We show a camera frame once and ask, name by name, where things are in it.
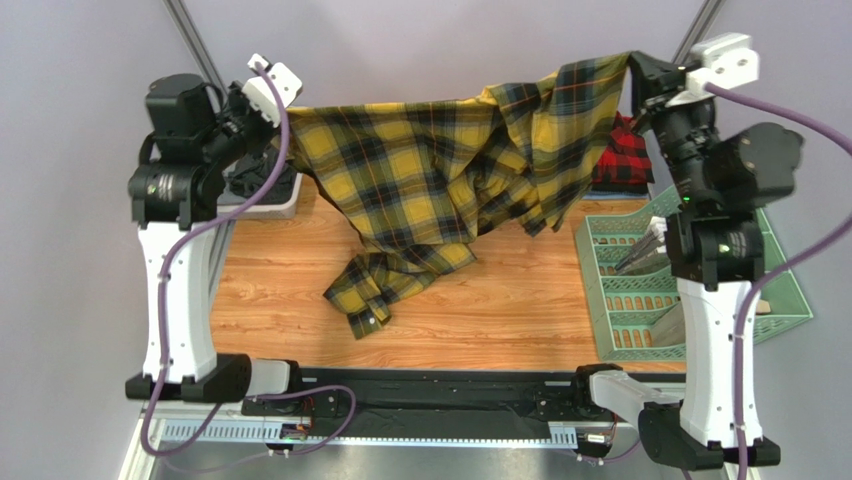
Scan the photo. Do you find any yellow black plaid shirt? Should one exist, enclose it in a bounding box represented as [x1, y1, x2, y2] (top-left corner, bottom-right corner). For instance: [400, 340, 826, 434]
[288, 53, 628, 339]

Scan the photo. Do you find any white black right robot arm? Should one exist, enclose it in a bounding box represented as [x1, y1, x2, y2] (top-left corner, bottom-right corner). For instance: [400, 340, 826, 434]
[573, 47, 804, 471]

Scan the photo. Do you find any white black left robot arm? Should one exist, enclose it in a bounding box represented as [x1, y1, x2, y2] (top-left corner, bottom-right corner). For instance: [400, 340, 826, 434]
[125, 64, 302, 404]

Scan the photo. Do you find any white paper stack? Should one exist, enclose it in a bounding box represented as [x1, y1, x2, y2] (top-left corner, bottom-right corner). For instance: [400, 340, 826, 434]
[615, 216, 668, 275]

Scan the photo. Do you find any dark grey shirt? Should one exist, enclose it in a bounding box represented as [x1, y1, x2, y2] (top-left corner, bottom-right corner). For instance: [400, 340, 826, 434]
[225, 147, 296, 205]

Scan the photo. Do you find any white plastic laundry basket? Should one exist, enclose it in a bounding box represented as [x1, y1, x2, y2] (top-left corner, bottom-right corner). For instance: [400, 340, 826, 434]
[217, 173, 303, 220]

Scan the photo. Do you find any red black plaid folded shirt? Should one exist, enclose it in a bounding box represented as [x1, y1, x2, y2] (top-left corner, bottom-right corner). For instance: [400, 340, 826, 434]
[592, 112, 654, 195]

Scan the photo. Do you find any green plastic file organizer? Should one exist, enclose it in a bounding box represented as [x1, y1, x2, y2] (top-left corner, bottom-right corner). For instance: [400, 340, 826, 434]
[575, 187, 813, 363]

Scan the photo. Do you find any wooden block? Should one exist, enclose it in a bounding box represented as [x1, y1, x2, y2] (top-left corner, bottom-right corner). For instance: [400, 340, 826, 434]
[756, 300, 772, 315]

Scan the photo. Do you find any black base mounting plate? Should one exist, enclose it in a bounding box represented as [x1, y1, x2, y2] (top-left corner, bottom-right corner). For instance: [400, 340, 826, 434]
[241, 368, 615, 440]

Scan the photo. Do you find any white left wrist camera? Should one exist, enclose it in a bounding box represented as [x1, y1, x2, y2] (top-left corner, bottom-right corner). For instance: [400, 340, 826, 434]
[240, 53, 303, 127]

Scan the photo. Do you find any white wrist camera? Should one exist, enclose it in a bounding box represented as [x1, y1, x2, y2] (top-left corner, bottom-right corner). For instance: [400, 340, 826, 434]
[240, 53, 303, 127]
[665, 33, 760, 107]

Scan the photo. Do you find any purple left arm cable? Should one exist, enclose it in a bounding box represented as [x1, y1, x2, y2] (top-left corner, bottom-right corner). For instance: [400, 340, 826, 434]
[138, 63, 358, 458]

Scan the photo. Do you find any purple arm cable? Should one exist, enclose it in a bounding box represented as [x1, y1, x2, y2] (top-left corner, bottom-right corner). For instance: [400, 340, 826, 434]
[138, 63, 358, 458]
[573, 81, 852, 480]

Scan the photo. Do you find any right aluminium corner post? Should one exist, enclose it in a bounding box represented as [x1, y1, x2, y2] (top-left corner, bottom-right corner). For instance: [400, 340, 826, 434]
[672, 0, 726, 64]

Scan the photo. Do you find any aluminium corner post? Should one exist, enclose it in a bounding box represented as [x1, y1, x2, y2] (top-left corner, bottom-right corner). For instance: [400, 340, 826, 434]
[672, 0, 726, 64]
[162, 0, 226, 89]

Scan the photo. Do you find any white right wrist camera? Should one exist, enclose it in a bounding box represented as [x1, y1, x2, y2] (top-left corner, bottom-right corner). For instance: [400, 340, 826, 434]
[665, 33, 760, 107]

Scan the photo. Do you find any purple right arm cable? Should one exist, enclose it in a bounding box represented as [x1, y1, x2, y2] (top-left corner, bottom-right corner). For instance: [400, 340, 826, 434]
[573, 81, 852, 480]

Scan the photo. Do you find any left aluminium corner post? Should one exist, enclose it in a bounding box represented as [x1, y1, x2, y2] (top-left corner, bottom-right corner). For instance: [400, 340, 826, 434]
[162, 0, 226, 89]

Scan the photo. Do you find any aluminium frame rail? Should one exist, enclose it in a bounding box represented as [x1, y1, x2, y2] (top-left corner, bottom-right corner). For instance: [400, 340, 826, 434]
[119, 219, 760, 480]

